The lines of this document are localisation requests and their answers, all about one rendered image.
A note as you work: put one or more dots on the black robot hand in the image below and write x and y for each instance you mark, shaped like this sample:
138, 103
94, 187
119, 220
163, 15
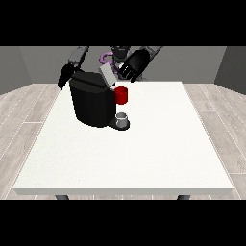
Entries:
137, 64
65, 75

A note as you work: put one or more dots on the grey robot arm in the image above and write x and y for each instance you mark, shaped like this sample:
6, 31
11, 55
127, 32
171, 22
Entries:
78, 57
153, 50

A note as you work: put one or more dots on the pale grey machine lid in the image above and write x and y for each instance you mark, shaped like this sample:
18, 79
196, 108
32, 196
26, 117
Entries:
108, 75

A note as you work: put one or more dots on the red pod holder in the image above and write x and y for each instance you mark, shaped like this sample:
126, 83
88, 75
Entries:
121, 95

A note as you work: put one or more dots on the black coffee machine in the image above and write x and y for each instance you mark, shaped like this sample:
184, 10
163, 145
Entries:
91, 102

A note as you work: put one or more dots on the grey trunk with purple rings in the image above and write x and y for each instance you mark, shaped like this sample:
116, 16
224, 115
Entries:
118, 55

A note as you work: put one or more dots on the small grey cup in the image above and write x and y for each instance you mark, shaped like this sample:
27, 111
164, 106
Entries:
122, 119

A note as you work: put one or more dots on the dark table leg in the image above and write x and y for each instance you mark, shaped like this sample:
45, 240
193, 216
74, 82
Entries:
62, 197

